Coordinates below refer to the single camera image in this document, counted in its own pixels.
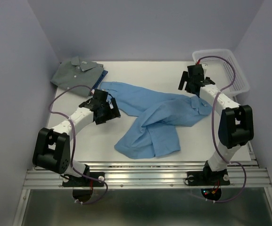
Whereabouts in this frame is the light blue long sleeve shirt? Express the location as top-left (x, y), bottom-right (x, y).
top-left (100, 82), bottom-right (212, 159)

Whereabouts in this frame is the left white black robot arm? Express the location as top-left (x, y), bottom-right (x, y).
top-left (33, 89), bottom-right (121, 186)

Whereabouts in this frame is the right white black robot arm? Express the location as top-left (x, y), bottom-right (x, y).
top-left (178, 64), bottom-right (254, 186)

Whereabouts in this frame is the white plastic mesh basket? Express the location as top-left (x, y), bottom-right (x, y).
top-left (192, 49), bottom-right (250, 97)

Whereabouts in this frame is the folded blue plaid shirt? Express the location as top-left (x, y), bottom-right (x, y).
top-left (93, 70), bottom-right (108, 89)

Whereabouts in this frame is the folded grey button shirt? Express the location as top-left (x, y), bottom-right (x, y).
top-left (50, 56), bottom-right (104, 97)

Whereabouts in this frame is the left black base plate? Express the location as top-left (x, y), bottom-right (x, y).
top-left (62, 171), bottom-right (105, 187)

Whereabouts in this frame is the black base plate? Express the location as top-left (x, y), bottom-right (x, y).
top-left (62, 171), bottom-right (105, 187)
top-left (184, 170), bottom-right (231, 187)

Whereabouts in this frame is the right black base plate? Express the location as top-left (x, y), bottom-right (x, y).
top-left (184, 170), bottom-right (231, 187)

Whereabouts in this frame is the aluminium mounting rail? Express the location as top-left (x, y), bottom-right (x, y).
top-left (23, 160), bottom-right (272, 189)

